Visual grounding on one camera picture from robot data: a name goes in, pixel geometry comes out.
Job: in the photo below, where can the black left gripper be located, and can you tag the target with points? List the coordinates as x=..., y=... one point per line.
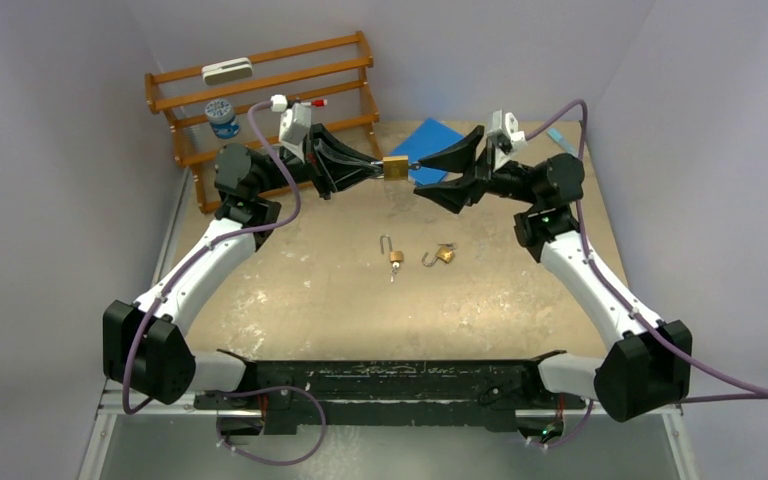
x=339, y=174

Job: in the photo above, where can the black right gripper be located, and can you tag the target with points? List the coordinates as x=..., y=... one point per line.
x=458, y=195

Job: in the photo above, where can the large brass padlock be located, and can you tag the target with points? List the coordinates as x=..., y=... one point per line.
x=398, y=167

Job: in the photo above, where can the small brass padlock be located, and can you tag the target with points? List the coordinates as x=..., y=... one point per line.
x=395, y=257
x=445, y=254

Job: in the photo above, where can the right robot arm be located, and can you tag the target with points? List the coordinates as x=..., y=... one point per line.
x=647, y=361

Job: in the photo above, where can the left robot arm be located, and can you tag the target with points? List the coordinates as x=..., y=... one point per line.
x=144, y=341

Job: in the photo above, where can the blue folder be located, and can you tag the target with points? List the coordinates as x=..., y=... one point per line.
x=429, y=138

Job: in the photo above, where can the red capped marker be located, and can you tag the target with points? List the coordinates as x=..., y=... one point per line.
x=317, y=103

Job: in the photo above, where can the light blue marker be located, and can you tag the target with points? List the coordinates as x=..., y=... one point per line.
x=573, y=148

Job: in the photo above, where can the wooden tiered rack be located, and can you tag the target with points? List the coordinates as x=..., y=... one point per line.
x=188, y=155

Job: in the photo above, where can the blue white jar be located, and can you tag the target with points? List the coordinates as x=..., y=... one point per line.
x=221, y=116

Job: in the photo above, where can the white eraser block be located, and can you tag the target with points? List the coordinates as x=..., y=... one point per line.
x=227, y=71

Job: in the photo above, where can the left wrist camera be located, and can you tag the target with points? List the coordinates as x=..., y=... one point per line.
x=295, y=123

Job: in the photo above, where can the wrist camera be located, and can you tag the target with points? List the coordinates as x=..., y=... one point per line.
x=504, y=132
x=295, y=123

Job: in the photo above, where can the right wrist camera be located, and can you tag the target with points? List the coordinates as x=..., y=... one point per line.
x=504, y=132

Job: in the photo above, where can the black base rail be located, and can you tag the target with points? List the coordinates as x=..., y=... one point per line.
x=497, y=395

